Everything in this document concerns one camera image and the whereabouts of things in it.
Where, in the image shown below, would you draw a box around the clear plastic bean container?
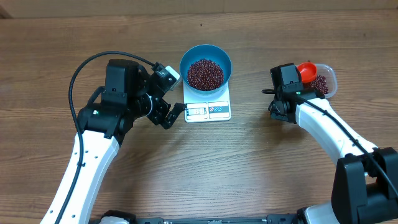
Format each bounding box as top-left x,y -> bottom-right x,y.
315,63 -> 338,98

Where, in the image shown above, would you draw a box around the red beans in bowl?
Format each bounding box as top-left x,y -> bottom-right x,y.
187,58 -> 224,91

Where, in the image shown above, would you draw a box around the blue metal bowl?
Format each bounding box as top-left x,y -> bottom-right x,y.
180,44 -> 233,94

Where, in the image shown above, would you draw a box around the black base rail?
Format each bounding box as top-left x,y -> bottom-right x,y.
134,214 -> 304,224

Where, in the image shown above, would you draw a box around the orange measuring scoop blue handle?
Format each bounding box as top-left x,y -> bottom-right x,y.
297,62 -> 317,83

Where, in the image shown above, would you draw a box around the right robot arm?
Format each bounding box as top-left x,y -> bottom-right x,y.
263,63 -> 397,223

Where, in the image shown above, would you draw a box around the red beans in container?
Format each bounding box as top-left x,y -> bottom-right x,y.
304,75 -> 329,95

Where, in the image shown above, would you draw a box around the white digital kitchen scale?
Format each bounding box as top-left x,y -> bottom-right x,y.
183,83 -> 232,123

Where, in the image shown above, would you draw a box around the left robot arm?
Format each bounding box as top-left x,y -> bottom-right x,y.
42,59 -> 186,223

